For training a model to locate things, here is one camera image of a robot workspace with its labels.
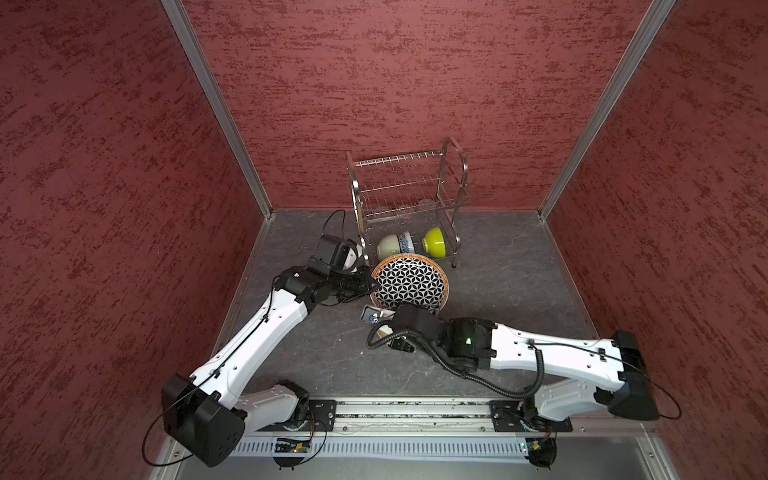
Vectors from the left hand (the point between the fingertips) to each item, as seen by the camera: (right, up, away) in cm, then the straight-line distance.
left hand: (379, 292), depth 74 cm
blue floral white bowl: (+8, +12, +19) cm, 24 cm away
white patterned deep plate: (+8, +3, +3) cm, 9 cm away
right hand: (+3, -5, -4) cm, 7 cm away
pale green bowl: (+2, +11, +20) cm, 23 cm away
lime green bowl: (+17, +12, +23) cm, 31 cm away
